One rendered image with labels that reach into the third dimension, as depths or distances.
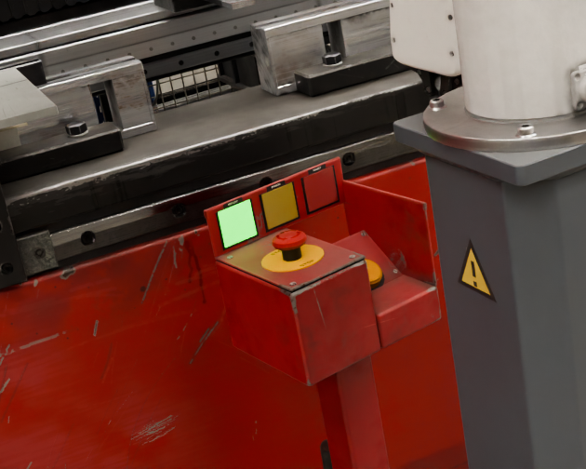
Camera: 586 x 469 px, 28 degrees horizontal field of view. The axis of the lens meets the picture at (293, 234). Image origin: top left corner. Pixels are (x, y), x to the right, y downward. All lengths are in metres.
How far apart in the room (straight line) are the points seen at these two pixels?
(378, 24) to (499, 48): 0.80
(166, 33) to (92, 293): 0.50
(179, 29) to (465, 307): 0.96
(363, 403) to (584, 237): 0.58
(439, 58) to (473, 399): 0.32
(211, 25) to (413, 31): 0.75
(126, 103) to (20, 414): 0.43
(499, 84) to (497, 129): 0.03
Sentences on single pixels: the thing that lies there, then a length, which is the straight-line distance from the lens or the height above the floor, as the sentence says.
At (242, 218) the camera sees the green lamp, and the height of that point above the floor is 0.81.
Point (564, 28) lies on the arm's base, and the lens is 0.89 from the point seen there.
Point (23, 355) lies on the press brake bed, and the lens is 1.51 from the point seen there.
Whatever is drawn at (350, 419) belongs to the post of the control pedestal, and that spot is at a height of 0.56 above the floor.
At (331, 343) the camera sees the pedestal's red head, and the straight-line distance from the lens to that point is 1.30.
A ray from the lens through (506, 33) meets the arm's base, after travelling 0.89.
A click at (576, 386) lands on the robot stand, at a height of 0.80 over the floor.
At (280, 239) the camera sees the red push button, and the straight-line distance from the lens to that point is 1.30.
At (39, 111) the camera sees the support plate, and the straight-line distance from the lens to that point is 1.29.
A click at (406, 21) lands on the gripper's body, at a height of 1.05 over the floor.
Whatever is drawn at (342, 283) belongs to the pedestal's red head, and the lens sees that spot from 1.28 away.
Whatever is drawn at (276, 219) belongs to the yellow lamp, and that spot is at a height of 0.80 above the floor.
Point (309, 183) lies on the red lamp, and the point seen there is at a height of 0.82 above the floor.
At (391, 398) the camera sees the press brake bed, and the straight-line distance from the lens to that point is 1.72.
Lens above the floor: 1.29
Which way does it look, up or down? 21 degrees down
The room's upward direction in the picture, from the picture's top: 11 degrees counter-clockwise
